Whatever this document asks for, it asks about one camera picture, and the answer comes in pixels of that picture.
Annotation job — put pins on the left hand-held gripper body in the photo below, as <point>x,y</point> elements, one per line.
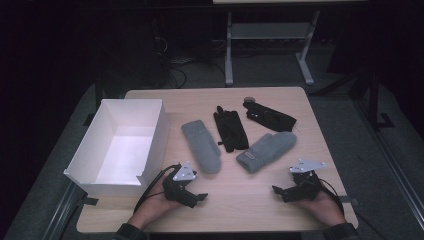
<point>178,188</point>

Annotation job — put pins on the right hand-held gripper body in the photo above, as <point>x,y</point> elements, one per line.
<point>305,186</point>

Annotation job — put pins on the grey mitten with label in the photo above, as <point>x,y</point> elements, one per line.
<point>266,150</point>

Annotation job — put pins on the plain grey mitten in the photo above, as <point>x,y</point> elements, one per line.
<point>201,146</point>

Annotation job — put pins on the white cardboard box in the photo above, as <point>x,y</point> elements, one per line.
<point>126,156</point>

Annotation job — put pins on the long black glove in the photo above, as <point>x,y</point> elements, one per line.
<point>270,117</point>

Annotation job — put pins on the person's left hand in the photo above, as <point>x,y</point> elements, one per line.
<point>156,203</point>

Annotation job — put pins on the person's right hand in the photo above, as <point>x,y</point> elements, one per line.
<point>323,208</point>

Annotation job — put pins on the black tape strip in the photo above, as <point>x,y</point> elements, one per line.
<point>90,201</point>
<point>350,201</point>

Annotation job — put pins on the small round dark disc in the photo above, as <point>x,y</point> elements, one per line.
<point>249,99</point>

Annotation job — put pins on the black metal stand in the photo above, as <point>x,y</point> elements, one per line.
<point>375,100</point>

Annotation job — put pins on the aluminium rail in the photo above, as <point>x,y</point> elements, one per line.
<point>61,213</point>
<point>393,156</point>

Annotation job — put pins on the grey metal table frame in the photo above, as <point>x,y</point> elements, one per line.
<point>270,31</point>

